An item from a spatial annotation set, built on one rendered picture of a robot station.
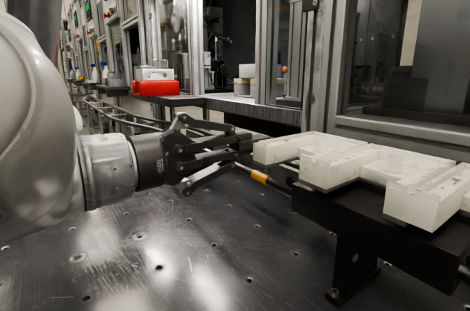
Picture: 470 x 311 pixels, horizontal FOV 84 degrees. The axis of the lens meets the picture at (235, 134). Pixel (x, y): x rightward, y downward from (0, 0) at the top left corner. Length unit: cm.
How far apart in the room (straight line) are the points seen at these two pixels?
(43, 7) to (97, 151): 48
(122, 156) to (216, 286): 25
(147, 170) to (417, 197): 29
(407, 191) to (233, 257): 31
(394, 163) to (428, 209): 11
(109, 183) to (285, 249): 34
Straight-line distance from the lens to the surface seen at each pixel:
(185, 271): 49
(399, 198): 32
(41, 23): 76
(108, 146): 33
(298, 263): 51
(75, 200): 33
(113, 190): 33
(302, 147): 49
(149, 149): 35
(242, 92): 101
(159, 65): 112
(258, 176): 47
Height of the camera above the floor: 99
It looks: 13 degrees down
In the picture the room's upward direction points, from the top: straight up
